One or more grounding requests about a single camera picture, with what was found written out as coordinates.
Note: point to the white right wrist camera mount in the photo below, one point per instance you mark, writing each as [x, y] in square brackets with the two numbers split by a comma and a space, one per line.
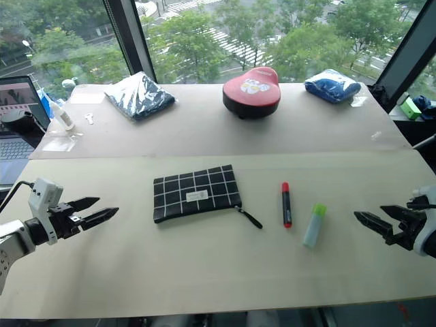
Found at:
[424, 195]

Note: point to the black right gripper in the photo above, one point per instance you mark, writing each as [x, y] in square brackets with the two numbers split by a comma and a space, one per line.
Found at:
[408, 225]

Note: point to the blue crumpled cloth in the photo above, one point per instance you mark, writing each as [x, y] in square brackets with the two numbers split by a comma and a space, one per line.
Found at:
[425, 104]

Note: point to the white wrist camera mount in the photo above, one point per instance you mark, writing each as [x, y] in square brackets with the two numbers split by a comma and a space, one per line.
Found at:
[424, 195]
[42, 194]

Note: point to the grey metal rod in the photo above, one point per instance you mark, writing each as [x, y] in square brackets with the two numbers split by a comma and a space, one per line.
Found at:
[425, 142]

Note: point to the black grid pencil pouch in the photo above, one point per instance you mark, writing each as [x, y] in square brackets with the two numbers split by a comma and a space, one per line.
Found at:
[194, 194]

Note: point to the bagged blue white garment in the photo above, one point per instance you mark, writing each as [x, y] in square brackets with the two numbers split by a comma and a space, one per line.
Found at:
[332, 85]

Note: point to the black window frame pillar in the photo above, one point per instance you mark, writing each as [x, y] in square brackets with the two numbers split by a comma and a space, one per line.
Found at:
[131, 37]
[405, 51]

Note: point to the laptop computer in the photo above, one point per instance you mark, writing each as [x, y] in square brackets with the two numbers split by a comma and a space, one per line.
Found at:
[15, 136]

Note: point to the green box-shaped object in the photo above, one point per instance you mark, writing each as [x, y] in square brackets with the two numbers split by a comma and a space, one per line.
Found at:
[409, 108]

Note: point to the green capped glue stick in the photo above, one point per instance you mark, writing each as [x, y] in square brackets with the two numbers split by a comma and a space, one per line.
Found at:
[315, 225]

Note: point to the teal ceramic figurine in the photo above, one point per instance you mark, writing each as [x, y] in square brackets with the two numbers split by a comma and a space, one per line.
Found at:
[69, 83]

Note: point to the white plastic squeeze bottle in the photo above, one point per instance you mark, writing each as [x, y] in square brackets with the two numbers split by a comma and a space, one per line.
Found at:
[63, 116]

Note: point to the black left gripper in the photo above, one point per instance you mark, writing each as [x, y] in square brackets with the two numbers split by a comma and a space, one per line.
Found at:
[63, 219]

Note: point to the bagged navy white garment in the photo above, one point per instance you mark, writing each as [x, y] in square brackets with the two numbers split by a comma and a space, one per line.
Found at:
[141, 95]

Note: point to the red black marker pen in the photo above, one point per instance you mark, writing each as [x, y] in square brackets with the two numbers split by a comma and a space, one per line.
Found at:
[286, 204]

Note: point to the small white plastic clip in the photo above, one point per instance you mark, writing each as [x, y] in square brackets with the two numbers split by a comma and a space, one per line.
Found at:
[90, 118]

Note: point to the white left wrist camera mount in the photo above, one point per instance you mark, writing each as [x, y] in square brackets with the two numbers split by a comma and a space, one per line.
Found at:
[42, 194]

